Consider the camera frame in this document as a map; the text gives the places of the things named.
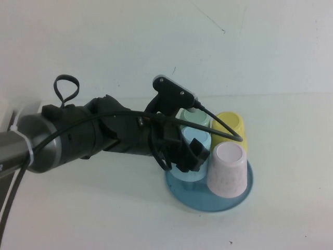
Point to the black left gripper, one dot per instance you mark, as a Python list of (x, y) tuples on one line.
[(161, 132)]

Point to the light blue plastic cup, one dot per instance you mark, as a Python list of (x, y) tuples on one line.
[(200, 135)]

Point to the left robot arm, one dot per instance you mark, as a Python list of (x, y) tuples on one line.
[(46, 140)]

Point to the light pink plastic cup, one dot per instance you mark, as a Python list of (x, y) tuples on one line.
[(226, 174)]

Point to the light green plastic cup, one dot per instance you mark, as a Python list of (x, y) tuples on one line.
[(197, 118)]

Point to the blue round cup stand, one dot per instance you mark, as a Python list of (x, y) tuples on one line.
[(197, 200)]

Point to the yellow plastic cup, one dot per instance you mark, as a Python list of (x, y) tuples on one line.
[(234, 122)]

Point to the white zip tie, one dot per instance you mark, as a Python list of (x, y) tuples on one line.
[(30, 152)]

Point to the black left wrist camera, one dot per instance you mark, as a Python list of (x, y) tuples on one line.
[(169, 93)]

